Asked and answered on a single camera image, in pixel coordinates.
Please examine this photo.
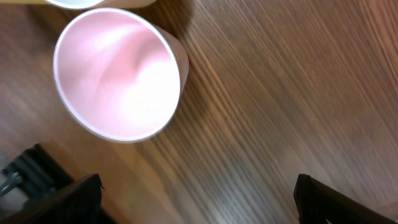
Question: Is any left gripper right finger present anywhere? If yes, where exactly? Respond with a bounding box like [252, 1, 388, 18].
[294, 174, 395, 224]

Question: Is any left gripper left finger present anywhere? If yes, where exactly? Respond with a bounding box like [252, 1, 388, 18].
[1, 174, 116, 224]

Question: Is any pink cup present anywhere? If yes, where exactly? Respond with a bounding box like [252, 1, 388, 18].
[53, 7, 189, 142]

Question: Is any pale green cup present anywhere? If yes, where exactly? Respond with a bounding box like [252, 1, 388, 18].
[46, 0, 156, 10]

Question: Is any yellow cup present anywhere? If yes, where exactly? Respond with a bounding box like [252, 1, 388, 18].
[0, 0, 47, 4]

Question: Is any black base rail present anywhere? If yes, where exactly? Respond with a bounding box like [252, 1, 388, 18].
[1, 144, 73, 219]

